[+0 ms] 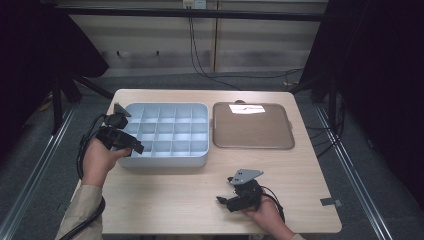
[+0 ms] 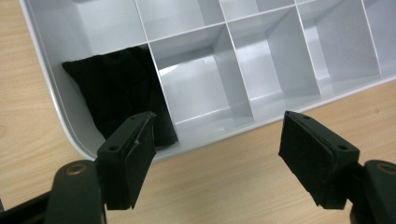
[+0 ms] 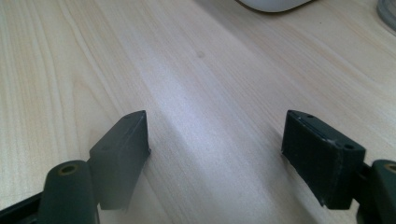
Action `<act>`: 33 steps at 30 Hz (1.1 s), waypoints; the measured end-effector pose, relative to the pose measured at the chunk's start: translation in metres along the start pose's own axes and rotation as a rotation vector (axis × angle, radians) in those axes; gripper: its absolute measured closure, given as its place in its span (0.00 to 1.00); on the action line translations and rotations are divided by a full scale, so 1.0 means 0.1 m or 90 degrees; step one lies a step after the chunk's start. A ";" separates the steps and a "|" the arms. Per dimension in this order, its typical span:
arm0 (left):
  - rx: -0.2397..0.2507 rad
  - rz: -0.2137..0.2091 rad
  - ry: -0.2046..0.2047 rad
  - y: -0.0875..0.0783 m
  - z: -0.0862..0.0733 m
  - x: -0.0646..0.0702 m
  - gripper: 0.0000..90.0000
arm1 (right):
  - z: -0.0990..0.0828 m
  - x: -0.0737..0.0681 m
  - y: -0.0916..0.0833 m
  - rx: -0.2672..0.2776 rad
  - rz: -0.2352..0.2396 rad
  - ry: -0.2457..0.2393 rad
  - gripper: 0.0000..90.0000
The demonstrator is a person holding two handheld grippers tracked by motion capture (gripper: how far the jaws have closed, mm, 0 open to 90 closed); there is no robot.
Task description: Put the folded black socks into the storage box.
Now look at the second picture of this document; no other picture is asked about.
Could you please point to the grey compartment storage box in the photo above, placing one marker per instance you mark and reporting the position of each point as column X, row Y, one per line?
column 205, row 87

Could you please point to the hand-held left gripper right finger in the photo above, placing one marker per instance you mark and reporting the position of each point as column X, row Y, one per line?
column 317, row 165

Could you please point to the black sock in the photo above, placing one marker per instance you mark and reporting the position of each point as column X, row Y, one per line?
column 118, row 87

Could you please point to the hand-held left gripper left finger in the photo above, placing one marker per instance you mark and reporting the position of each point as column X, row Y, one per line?
column 127, row 161

